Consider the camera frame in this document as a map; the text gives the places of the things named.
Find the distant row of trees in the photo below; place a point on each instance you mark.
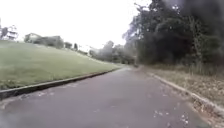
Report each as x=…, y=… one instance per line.
x=110, y=53

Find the green grass lawn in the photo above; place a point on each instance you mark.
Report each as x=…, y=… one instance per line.
x=40, y=63

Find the grey asphalt path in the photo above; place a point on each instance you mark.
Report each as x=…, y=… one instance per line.
x=110, y=100

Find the distant buildings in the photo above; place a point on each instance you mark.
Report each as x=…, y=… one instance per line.
x=36, y=38

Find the leaf-strewn verge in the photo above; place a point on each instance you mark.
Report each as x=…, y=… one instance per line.
x=200, y=83

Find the grey stone kerb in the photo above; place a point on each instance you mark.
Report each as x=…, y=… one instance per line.
x=190, y=93
x=50, y=85

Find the row of dense trees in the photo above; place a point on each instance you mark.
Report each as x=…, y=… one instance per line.
x=180, y=33

